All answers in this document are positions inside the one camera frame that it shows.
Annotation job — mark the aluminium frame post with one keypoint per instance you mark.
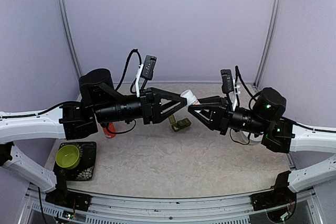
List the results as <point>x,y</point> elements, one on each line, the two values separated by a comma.
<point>69,38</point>
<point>268,41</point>

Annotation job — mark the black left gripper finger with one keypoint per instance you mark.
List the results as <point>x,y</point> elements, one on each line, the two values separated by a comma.
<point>159,94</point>
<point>162,111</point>

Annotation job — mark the red bottle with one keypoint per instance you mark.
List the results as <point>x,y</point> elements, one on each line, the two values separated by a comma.
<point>108,130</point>

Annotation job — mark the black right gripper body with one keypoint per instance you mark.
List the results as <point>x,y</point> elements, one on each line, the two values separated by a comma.
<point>225,121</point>

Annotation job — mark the white pill bottle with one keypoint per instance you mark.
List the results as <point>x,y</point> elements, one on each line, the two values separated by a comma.
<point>190,97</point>

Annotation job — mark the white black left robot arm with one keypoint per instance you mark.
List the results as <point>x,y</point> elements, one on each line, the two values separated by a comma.
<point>100,105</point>

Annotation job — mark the front aluminium rail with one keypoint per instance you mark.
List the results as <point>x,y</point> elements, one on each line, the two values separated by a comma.
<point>118,209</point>

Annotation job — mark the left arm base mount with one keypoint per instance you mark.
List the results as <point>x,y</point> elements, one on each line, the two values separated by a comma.
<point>70,199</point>

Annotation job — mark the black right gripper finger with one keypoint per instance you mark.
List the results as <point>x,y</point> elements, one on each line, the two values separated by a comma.
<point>210,114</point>
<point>215,100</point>

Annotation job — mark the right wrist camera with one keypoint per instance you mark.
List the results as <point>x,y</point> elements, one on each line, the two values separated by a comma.
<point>227,81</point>

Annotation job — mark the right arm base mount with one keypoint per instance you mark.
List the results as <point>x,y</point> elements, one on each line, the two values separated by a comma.
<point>279,194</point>

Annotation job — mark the black patterned square plate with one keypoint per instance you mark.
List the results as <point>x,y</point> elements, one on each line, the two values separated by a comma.
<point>84,170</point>

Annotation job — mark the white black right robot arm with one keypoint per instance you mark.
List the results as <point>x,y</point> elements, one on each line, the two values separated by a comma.
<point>278,134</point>

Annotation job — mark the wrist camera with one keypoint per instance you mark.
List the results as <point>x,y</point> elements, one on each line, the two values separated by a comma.
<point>148,67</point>
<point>227,81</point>

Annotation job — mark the green bowl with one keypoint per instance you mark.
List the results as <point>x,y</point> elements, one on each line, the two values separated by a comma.
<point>68,157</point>

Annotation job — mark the left aluminium frame post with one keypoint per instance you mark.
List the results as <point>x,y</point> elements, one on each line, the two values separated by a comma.
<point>69,38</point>

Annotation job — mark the right aluminium frame post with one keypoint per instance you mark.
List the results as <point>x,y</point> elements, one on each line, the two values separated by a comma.
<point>268,41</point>

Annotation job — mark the white bowl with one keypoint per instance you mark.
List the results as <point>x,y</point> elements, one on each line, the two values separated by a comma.
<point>250,139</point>

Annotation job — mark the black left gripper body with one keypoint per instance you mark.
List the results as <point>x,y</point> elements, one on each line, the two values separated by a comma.
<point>147,113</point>

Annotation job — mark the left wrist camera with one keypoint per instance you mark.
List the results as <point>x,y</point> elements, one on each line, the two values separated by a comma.
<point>148,67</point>

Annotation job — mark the green pill organizer box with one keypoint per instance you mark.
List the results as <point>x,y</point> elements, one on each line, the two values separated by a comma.
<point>180,124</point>

